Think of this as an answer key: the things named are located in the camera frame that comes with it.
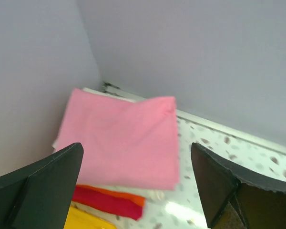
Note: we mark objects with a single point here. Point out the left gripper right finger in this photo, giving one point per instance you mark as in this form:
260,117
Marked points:
235,197

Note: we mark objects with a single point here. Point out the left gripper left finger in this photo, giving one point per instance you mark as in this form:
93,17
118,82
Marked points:
38,195

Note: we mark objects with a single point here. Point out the pink t shirt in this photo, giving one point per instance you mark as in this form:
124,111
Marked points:
166,141

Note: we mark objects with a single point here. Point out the yellow plastic tray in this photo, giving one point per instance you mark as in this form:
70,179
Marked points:
77,219

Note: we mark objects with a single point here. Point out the folded cream t shirt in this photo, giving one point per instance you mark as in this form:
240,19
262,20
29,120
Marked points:
155,194

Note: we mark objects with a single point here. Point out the folded orange t shirt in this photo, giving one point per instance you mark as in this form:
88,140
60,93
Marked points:
139,200

